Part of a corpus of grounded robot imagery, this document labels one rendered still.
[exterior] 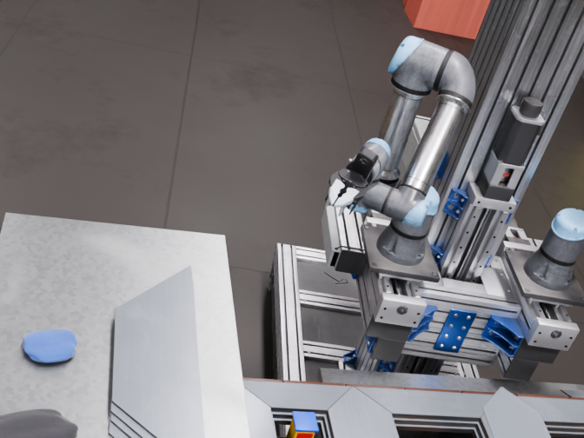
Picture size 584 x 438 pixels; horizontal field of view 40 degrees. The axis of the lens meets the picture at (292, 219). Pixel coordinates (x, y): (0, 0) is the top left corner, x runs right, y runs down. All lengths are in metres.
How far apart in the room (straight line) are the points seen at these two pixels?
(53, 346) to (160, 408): 0.28
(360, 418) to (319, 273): 1.60
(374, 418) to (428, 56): 0.97
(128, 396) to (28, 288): 0.42
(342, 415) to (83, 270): 0.77
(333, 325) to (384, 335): 0.96
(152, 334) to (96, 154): 2.75
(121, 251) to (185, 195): 2.20
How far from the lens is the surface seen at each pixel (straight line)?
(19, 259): 2.12
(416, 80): 2.20
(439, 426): 2.29
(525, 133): 2.40
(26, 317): 1.96
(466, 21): 7.95
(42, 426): 1.70
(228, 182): 4.53
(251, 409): 2.08
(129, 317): 1.94
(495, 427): 2.32
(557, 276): 2.60
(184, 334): 1.92
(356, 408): 2.18
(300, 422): 2.06
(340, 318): 3.47
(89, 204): 4.16
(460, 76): 2.17
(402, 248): 2.41
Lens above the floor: 2.38
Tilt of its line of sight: 33 degrees down
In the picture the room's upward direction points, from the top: 16 degrees clockwise
